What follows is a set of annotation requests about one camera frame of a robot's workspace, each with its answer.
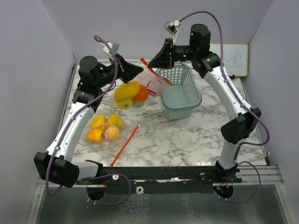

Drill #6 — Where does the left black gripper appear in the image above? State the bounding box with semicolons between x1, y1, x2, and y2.
95;53;143;89

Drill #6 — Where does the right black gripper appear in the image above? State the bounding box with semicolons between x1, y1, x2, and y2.
148;38;197;70

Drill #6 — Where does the yellow mango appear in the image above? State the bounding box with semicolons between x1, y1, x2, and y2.
114;81;140;102

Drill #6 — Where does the clear zip bag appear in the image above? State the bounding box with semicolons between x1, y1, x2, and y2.
109;57;173;112
86;114;141;167

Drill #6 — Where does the orange tangerine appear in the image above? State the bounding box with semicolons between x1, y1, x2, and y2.
133;85;149;101
104;126;121;141

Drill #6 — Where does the red apple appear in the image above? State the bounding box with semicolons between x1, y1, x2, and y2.
156;82;168;96

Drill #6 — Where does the yellow apple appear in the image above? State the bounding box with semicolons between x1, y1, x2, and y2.
116;98;134;110

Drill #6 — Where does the green apple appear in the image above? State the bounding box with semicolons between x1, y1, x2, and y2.
132;100;145;108

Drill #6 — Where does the blue plastic basket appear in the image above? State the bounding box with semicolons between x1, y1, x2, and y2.
156;63;202;120

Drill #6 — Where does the yellow pear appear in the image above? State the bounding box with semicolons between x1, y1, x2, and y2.
107;114;125;127

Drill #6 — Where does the yellow bell pepper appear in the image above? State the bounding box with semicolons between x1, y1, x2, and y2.
91;115;107;129

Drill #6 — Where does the orange bell pepper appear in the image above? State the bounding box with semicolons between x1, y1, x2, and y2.
87;128;104;142

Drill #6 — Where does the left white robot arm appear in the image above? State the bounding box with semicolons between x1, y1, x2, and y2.
34;54;143;188

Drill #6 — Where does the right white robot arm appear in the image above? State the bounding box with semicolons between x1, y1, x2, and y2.
148;21;261;182

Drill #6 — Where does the small whiteboard with writing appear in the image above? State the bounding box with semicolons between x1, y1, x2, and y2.
223;43;249;77

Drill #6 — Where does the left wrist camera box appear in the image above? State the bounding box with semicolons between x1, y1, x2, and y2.
102;40;120;58

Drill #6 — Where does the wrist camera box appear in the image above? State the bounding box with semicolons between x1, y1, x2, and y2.
102;40;120;58
164;20;181;35

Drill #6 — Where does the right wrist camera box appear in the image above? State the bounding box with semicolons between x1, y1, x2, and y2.
164;20;181;35

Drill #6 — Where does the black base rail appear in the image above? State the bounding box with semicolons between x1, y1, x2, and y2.
77;166;242;195

